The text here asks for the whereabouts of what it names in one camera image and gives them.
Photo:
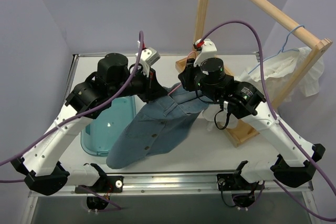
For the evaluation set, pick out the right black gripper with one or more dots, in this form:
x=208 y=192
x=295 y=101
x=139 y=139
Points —
x=187 y=79

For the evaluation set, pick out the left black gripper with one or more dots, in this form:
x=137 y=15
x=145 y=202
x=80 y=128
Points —
x=151 y=91

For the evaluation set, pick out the blue denim skirt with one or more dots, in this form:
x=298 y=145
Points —
x=158 y=128

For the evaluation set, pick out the pink wire hanger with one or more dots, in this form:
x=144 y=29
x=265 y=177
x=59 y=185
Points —
x=186 y=59

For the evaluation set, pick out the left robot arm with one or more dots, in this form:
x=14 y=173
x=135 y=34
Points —
x=113 y=78

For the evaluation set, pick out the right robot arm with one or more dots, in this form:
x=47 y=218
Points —
x=293 y=166

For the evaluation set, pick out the wooden clothes rack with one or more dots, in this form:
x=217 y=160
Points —
x=318 y=46

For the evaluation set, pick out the teal plastic tray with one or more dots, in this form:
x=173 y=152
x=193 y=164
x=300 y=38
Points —
x=100 y=135

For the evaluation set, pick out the white garment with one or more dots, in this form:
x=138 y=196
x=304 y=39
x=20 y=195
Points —
x=279 y=68

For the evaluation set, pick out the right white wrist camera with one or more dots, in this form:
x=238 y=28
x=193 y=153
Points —
x=204 y=50

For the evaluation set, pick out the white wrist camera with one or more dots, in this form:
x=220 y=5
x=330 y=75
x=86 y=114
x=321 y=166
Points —
x=148 y=58
x=204 y=50

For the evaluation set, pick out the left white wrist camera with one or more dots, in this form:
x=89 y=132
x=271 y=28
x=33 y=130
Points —
x=148 y=58

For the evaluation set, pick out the aluminium front rail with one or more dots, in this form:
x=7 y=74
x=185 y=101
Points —
x=134 y=184

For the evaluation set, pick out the blue wire hanger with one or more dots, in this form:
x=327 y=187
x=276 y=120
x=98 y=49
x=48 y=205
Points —
x=282 y=49

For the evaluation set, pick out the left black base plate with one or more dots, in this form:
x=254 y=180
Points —
x=113 y=184

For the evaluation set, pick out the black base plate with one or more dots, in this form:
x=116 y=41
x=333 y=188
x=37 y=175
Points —
x=113 y=184
x=230 y=181

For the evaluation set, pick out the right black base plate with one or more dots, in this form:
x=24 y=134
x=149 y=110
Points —
x=230 y=181

